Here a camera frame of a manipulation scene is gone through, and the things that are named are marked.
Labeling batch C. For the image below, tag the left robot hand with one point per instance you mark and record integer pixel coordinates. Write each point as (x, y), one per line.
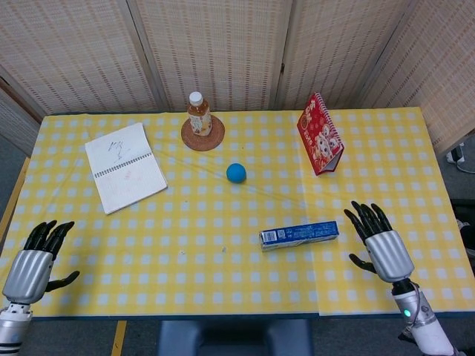
(27, 274)

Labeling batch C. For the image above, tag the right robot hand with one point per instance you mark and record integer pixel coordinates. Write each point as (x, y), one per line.
(389, 256)

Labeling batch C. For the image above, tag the blue toothpaste carton box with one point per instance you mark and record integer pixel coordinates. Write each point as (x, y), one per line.
(300, 235)

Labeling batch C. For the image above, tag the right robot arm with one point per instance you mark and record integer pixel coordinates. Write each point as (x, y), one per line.
(419, 322)

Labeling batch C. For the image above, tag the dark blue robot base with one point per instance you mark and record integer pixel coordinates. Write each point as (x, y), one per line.
(234, 337)

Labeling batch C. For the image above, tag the yellow checkered tablecloth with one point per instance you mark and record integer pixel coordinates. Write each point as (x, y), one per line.
(185, 285)

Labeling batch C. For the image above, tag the white power strip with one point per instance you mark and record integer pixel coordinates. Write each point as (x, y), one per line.
(458, 155)

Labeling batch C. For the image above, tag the red desk calendar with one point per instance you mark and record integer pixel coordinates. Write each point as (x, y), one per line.
(321, 141)

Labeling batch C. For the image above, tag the open white spiral notebook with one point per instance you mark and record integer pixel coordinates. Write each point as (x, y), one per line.
(126, 174)

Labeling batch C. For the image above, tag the blue ball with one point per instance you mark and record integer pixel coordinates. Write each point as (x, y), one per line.
(236, 173)

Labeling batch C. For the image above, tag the brown woven round coaster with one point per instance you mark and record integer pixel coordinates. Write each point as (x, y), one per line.
(202, 144)

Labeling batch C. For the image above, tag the tea bottle with white cap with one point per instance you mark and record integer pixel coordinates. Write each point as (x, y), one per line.
(199, 118)

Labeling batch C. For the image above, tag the beige woven folding screen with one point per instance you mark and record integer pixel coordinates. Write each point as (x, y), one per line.
(222, 48)

